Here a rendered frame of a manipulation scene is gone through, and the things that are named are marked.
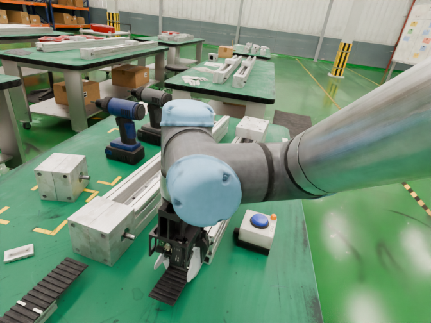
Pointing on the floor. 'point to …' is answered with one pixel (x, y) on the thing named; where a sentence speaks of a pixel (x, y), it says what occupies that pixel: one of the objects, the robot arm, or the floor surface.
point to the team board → (414, 38)
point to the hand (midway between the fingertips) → (181, 266)
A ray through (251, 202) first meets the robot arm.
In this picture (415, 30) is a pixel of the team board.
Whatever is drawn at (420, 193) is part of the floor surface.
